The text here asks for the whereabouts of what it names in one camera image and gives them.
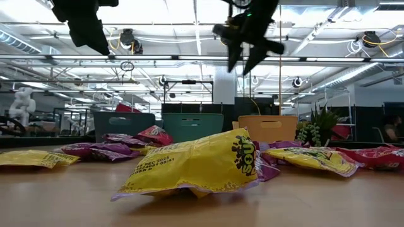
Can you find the teal plastic bin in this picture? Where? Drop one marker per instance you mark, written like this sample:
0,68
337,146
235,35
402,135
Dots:
176,134

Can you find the red Skittles candy bag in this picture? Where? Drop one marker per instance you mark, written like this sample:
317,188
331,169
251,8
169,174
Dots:
378,157
156,135

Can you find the black gantry frame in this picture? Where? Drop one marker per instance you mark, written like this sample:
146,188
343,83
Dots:
188,82

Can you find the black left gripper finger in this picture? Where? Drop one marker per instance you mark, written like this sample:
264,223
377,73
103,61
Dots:
99,34
83,34

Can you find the small white robot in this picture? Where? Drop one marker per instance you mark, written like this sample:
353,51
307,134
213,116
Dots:
74,124

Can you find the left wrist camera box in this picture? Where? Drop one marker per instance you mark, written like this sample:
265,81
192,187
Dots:
109,2

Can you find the person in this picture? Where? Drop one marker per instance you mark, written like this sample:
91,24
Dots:
391,129

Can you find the slate blue plastic bin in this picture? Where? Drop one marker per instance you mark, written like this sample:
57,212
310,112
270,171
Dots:
139,129

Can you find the black partition panels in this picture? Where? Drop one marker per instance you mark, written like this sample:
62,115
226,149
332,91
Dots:
369,126

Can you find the orange plastic bin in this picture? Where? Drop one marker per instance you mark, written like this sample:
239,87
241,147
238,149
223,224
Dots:
284,132

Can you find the silver ventilation duct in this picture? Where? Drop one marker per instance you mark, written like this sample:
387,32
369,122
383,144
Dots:
353,74
19,44

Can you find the red storage bin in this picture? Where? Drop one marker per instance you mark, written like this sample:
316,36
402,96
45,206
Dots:
342,132
126,108

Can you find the potted succulent plant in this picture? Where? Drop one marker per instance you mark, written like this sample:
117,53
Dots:
325,121

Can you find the white building column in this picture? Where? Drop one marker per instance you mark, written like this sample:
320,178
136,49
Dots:
224,85

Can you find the large white robot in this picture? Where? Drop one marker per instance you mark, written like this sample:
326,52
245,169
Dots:
23,104

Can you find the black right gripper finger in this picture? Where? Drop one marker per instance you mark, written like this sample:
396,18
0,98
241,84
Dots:
255,56
235,52

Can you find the black equipment box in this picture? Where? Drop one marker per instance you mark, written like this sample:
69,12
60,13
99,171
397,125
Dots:
246,105

